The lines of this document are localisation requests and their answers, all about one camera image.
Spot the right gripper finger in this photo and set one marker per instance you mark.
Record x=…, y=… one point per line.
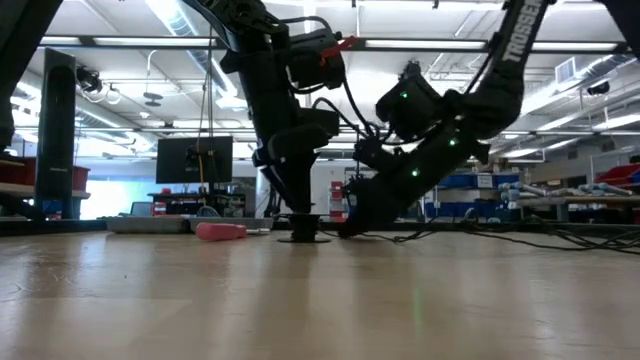
x=370, y=220

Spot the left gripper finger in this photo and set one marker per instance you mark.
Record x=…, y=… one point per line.
x=277, y=182
x=302, y=185

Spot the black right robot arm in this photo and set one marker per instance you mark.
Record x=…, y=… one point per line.
x=500, y=90

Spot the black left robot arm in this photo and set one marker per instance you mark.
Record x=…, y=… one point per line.
x=250, y=30

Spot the red box stack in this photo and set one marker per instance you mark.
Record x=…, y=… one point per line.
x=336, y=200

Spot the blue storage bin row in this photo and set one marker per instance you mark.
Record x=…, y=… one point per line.
x=480, y=181
x=470, y=209

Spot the red ribbon tag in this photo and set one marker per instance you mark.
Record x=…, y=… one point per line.
x=337, y=47

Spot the black computer monitor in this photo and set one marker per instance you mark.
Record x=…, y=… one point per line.
x=172, y=160

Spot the grey plastic tool case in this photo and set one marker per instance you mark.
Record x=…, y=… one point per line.
x=150, y=225

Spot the pale blue padded tubes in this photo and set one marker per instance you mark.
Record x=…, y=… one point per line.
x=565, y=191

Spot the wooden workbench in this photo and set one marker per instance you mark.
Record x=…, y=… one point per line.
x=575, y=200

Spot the red bag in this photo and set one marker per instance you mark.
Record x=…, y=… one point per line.
x=620, y=175

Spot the red storage bin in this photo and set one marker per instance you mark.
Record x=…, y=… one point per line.
x=81, y=179
x=17, y=172

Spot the wooden shelf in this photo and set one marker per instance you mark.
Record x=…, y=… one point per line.
x=15, y=190

